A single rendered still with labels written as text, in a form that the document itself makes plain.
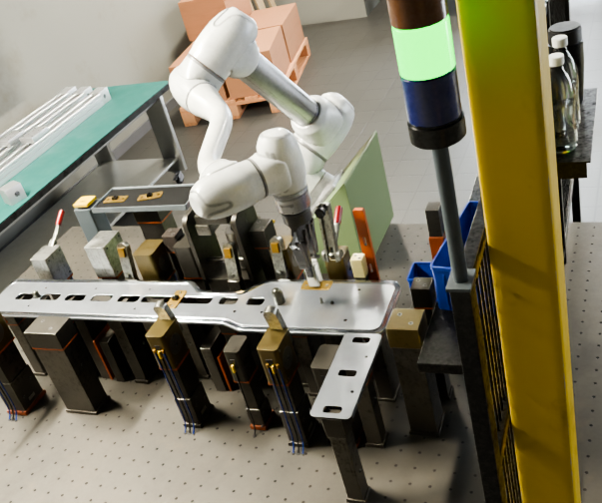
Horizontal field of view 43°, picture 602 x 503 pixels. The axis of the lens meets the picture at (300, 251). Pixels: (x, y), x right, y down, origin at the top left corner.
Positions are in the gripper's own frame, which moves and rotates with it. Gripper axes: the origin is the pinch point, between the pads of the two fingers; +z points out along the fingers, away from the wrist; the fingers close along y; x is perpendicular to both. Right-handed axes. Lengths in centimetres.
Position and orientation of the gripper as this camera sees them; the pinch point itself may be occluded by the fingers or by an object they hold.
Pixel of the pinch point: (312, 272)
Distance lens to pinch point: 204.6
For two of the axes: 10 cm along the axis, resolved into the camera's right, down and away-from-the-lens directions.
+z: 2.3, 8.2, 5.2
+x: 9.1, -0.1, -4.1
